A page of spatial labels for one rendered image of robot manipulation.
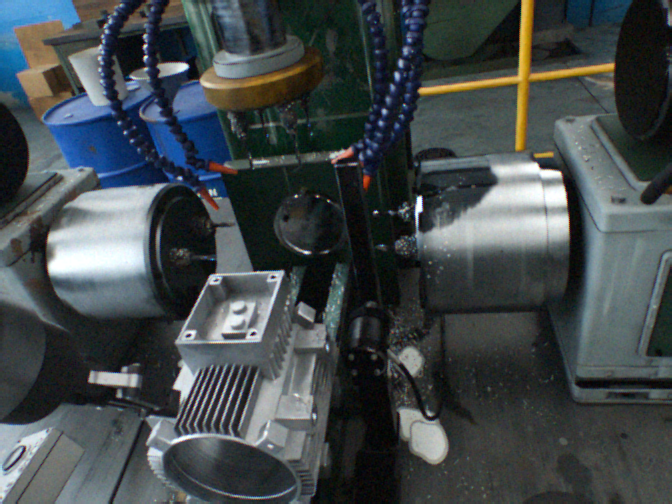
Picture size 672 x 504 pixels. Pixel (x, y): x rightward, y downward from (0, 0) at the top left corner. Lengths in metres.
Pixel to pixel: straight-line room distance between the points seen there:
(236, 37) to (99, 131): 1.99
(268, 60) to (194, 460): 0.52
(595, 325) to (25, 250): 0.89
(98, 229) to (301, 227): 0.35
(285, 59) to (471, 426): 0.62
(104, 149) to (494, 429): 2.27
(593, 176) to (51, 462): 0.74
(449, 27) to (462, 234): 4.16
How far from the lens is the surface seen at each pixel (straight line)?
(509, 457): 0.83
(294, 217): 0.93
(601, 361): 0.84
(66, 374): 0.41
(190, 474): 0.67
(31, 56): 7.10
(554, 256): 0.72
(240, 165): 0.93
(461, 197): 0.70
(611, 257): 0.71
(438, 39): 4.81
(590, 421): 0.89
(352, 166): 0.60
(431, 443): 0.84
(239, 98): 0.70
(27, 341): 0.37
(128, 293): 0.87
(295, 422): 0.56
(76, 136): 2.72
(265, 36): 0.72
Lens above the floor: 1.51
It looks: 35 degrees down
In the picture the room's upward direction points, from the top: 12 degrees counter-clockwise
